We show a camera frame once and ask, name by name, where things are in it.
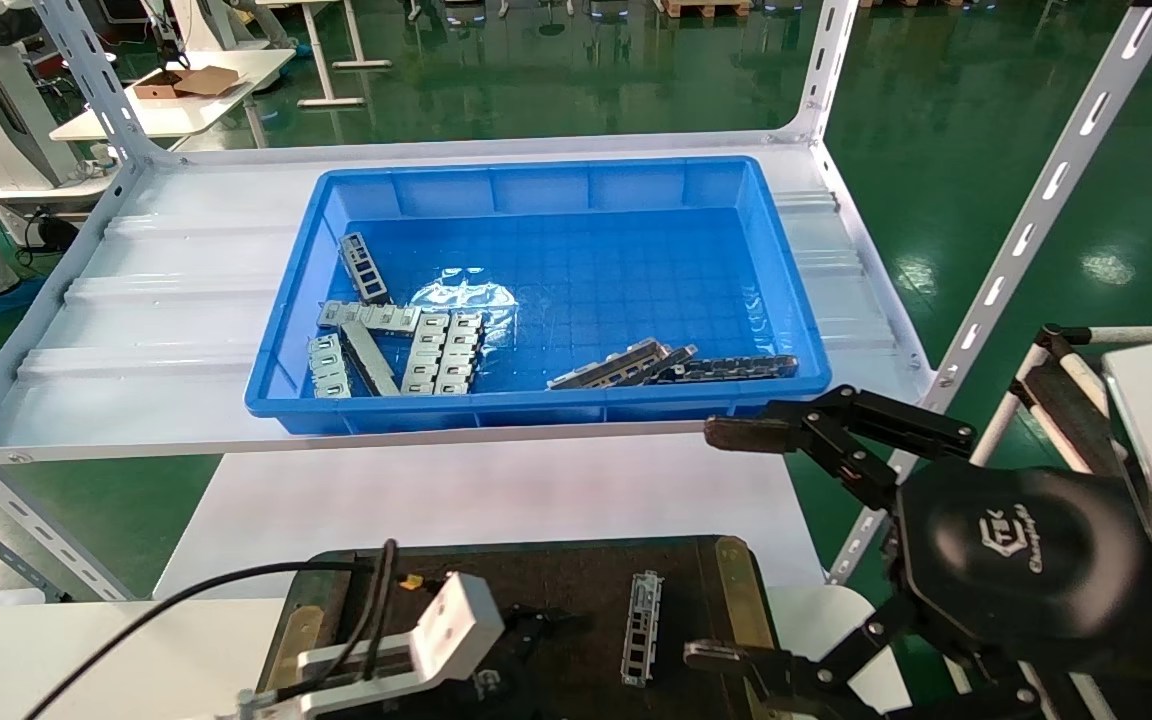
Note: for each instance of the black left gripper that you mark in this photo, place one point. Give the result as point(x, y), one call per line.
point(511, 665)

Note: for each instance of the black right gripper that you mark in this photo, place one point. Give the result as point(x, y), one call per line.
point(1016, 560)

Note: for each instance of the dark metal ladder bracket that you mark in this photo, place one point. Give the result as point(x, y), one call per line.
point(736, 367)

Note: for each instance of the grey metal bracket part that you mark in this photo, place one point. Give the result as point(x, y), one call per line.
point(328, 365)
point(426, 352)
point(460, 352)
point(376, 317)

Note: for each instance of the blue plastic parts bin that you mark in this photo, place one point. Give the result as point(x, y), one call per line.
point(616, 250)

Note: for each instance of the clear plastic bag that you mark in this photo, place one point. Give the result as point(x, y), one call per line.
point(466, 295)

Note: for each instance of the grey metal ladder bracket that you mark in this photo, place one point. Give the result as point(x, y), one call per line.
point(364, 267)

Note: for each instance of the open cardboard box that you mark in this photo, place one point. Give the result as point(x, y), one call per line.
point(206, 80)

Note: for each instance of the white metal shelving rack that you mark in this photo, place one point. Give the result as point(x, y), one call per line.
point(186, 300)

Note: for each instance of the white desk with T-legs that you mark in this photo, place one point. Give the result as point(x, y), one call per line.
point(331, 102)

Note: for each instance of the wooden pallet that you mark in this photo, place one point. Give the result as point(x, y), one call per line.
point(706, 8)

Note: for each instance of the black container brass edges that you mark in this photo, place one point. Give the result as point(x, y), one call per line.
point(576, 575)

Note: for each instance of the white pipe frame black joints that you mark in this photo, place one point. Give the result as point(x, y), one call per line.
point(1046, 395)

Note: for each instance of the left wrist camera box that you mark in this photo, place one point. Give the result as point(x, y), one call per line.
point(456, 625)

